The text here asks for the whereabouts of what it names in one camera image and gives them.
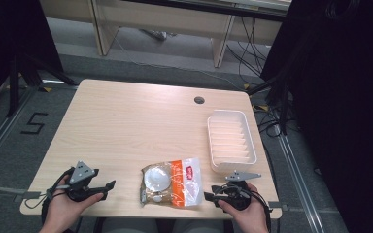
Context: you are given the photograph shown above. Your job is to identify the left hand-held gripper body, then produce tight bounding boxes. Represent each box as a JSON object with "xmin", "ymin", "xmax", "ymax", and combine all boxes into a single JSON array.
[{"xmin": 65, "ymin": 160, "xmax": 105, "ymax": 203}]

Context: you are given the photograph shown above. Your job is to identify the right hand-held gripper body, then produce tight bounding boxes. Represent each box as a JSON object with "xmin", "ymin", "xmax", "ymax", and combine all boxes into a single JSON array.
[{"xmin": 218, "ymin": 170, "xmax": 262, "ymax": 211}]

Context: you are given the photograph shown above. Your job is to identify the clear orange-striped plastic bag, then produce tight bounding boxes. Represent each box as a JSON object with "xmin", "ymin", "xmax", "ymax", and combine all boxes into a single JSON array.
[{"xmin": 139, "ymin": 157, "xmax": 205, "ymax": 208}]

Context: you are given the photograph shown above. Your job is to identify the white plastic basket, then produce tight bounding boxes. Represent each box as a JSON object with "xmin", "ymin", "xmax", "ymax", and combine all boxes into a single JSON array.
[{"xmin": 206, "ymin": 109, "xmax": 258, "ymax": 174}]

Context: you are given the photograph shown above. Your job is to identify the person's right hand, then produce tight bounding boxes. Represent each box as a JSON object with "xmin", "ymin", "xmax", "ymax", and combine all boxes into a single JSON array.
[{"xmin": 218, "ymin": 183, "xmax": 271, "ymax": 229}]

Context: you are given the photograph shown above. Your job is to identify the person's left hand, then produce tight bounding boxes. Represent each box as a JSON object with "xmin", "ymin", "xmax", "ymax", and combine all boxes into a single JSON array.
[{"xmin": 40, "ymin": 174, "xmax": 105, "ymax": 229}]

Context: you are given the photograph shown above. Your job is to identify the black tripod stand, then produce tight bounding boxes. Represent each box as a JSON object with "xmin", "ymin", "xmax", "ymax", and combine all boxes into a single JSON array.
[
  {"xmin": 247, "ymin": 73, "xmax": 293, "ymax": 136},
  {"xmin": 5, "ymin": 52, "xmax": 80, "ymax": 118}
]

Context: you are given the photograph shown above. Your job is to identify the black curtain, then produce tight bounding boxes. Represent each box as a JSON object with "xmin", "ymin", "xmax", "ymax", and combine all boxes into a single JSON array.
[
  {"xmin": 259, "ymin": 0, "xmax": 373, "ymax": 233},
  {"xmin": 0, "ymin": 0, "xmax": 64, "ymax": 113}
]

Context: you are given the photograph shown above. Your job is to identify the grey power strip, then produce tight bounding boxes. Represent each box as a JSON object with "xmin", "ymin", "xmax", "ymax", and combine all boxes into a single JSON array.
[{"xmin": 139, "ymin": 28, "xmax": 178, "ymax": 42}]

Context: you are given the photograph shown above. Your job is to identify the light wooden desk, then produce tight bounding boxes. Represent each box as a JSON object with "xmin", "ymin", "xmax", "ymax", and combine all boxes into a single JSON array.
[{"xmin": 39, "ymin": 0, "xmax": 293, "ymax": 69}]

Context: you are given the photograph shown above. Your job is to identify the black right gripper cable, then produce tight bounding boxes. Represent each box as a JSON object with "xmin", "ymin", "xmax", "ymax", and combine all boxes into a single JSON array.
[{"xmin": 248, "ymin": 189, "xmax": 273, "ymax": 233}]

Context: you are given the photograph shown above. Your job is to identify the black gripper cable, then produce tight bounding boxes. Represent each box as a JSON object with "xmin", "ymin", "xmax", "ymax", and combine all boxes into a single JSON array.
[
  {"xmin": 248, "ymin": 189, "xmax": 273, "ymax": 233},
  {"xmin": 24, "ymin": 167, "xmax": 76, "ymax": 224}
]

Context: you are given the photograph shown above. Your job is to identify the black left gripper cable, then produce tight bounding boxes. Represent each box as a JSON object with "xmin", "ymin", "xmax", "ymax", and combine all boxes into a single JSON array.
[{"xmin": 24, "ymin": 167, "xmax": 76, "ymax": 224}]

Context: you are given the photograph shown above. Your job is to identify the grey table edge bracket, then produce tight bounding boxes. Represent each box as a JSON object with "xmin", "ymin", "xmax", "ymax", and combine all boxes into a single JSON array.
[
  {"xmin": 267, "ymin": 201, "xmax": 289, "ymax": 212},
  {"xmin": 13, "ymin": 190, "xmax": 43, "ymax": 204}
]

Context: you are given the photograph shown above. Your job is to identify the metal floor rail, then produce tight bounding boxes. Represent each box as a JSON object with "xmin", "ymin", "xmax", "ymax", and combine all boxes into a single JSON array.
[
  {"xmin": 0, "ymin": 86, "xmax": 37, "ymax": 176},
  {"xmin": 275, "ymin": 131, "xmax": 325, "ymax": 233}
]

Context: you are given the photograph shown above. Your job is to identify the black floor cables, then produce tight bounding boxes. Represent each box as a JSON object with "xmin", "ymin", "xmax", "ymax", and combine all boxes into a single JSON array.
[{"xmin": 225, "ymin": 16, "xmax": 275, "ymax": 86}]

